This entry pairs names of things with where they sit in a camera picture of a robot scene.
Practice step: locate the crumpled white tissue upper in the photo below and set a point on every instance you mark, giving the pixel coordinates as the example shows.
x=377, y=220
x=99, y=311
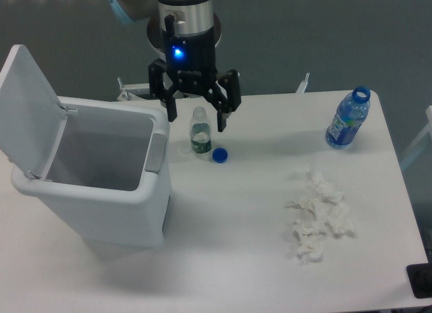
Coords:
x=329, y=210

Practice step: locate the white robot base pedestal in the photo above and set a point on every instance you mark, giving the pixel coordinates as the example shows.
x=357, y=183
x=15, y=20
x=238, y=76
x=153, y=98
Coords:
x=135, y=92

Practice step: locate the white frame at right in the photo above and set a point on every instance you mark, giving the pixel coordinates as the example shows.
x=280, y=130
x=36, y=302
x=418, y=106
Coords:
x=418, y=145

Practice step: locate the blue bottle cap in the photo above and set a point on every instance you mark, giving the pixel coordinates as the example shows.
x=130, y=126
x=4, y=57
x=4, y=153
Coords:
x=220, y=155

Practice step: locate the white trash can lid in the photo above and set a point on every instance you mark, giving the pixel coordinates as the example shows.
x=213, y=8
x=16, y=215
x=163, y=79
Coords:
x=33, y=119

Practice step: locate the black device at edge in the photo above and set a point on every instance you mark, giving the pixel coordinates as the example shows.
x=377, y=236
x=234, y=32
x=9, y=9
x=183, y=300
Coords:
x=419, y=276

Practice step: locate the blue plastic drink bottle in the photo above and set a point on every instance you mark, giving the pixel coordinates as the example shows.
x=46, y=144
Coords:
x=350, y=115

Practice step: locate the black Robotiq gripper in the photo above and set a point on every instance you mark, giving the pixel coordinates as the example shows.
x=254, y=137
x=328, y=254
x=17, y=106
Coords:
x=190, y=65

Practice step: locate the crumpled white tissue lower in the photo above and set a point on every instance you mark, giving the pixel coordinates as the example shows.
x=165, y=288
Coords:
x=310, y=246

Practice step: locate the white plastic trash can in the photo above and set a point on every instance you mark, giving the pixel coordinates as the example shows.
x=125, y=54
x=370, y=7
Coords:
x=109, y=180

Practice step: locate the crumpled white tissue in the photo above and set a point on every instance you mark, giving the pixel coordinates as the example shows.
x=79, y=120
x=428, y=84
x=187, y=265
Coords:
x=329, y=210
x=310, y=246

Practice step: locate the clear bottle green label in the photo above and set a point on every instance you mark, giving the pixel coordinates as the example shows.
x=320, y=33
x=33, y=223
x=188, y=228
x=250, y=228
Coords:
x=200, y=133

